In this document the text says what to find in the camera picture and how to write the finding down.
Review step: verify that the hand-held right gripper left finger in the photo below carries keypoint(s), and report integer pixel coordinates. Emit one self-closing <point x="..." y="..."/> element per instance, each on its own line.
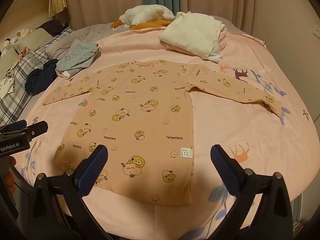
<point x="99" y="161"/>

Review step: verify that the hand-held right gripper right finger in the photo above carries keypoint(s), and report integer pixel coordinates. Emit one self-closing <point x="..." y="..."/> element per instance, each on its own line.
<point x="220" y="161"/>

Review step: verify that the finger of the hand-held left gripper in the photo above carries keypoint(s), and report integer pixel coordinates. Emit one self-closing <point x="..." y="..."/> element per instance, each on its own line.
<point x="15" y="126"/>
<point x="38" y="128"/>

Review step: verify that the orange cartoon print shirt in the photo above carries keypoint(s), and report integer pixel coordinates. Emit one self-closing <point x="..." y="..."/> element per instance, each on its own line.
<point x="140" y="120"/>

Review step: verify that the person's left hand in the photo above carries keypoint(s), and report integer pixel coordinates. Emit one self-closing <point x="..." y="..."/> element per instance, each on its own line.
<point x="12" y="161"/>

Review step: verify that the plaid bedding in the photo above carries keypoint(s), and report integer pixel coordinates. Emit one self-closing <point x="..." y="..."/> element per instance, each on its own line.
<point x="15" y="97"/>

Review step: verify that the patterned printed cloth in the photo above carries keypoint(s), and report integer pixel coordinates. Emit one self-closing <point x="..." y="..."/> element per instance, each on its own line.
<point x="6" y="85"/>

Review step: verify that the pink animal print bedsheet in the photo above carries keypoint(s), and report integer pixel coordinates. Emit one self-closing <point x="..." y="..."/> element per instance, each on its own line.
<point x="237" y="120"/>

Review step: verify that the navy crumpled garment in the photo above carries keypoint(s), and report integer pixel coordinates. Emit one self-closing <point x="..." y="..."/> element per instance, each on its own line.
<point x="37" y="80"/>

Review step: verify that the grey crumpled garment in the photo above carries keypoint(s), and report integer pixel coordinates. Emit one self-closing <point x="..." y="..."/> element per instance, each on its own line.
<point x="75" y="55"/>

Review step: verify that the beige pillow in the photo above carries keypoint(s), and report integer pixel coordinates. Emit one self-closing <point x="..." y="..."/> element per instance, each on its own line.
<point x="32" y="39"/>

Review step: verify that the small white plush toy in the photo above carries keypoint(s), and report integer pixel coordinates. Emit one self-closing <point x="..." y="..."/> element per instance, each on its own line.
<point x="23" y="33"/>

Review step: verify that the dark brown cloth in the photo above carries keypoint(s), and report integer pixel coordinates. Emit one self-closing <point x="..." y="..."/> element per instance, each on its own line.
<point x="52" y="27"/>

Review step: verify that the grey blanket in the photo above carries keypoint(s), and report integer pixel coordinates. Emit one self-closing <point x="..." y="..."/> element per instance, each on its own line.
<point x="87" y="33"/>

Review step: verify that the striped hanging cloth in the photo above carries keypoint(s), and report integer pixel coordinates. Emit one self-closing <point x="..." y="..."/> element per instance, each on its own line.
<point x="57" y="2"/>

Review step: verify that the cream folded garment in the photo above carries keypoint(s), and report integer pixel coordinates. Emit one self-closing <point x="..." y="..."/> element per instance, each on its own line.
<point x="190" y="35"/>

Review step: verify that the beige curtain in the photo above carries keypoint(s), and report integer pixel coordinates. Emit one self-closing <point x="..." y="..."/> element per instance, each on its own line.
<point x="100" y="0"/>

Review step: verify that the white goose plush toy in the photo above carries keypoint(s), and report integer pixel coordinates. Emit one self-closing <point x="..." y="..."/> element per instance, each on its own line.
<point x="147" y="13"/>

